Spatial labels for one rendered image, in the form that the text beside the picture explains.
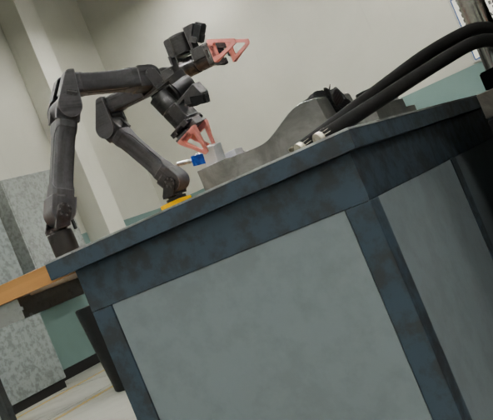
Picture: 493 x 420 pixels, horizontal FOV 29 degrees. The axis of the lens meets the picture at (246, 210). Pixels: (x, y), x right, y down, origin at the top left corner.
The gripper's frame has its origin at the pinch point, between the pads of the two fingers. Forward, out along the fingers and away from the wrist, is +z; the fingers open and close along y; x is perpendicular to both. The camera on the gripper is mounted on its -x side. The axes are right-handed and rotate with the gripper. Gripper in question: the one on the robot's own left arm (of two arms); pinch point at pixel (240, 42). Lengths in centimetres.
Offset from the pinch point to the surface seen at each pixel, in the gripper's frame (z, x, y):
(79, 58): -482, -197, 696
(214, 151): -7.3, 27.6, -26.0
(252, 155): 4.9, 32.9, -31.5
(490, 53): 66, 32, -21
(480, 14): 67, 23, -20
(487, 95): 62, 41, -25
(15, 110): -493, -145, 558
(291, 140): 16.1, 33.3, -31.6
